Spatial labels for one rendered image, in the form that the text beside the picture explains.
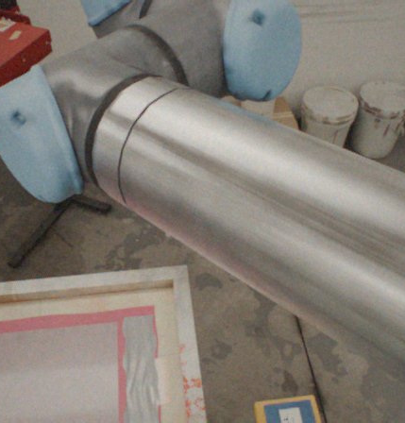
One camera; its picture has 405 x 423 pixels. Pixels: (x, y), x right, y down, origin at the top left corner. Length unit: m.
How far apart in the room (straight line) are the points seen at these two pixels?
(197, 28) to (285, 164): 0.16
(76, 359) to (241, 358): 1.16
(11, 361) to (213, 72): 0.97
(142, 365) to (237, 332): 1.18
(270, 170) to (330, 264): 0.05
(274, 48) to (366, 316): 0.22
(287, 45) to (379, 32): 2.70
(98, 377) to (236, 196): 0.96
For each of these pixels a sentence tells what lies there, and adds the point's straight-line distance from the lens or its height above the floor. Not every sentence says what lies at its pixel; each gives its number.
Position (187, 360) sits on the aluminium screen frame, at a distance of 1.10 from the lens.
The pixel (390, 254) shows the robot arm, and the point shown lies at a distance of 0.18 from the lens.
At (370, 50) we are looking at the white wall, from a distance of 3.10.
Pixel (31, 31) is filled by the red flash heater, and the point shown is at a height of 1.10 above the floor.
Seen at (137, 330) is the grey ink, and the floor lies 0.96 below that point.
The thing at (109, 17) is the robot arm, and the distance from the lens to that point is 0.43.
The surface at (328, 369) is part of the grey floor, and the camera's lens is 2.24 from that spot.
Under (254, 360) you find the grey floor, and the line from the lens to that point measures 2.21.
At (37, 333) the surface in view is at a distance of 1.23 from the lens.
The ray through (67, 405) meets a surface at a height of 0.96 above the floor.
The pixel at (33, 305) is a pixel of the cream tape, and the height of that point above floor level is 0.96.
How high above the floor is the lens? 1.98
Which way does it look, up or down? 48 degrees down
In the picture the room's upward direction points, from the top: straight up
